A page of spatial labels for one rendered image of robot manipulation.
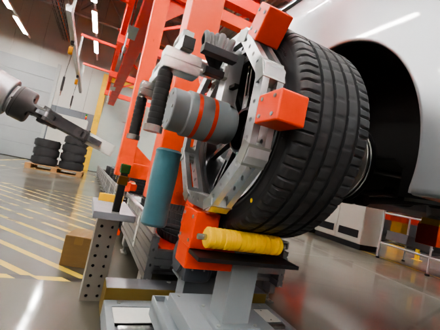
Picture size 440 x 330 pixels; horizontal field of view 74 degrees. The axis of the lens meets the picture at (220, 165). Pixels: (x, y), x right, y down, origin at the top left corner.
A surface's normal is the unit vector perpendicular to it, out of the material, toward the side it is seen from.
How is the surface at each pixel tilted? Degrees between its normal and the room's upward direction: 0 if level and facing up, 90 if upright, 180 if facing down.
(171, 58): 90
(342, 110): 82
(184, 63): 90
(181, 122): 124
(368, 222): 90
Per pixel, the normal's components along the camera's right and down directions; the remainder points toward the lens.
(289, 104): 0.41, 0.03
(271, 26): 0.22, 0.59
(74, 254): 0.18, -0.02
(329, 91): 0.45, -0.22
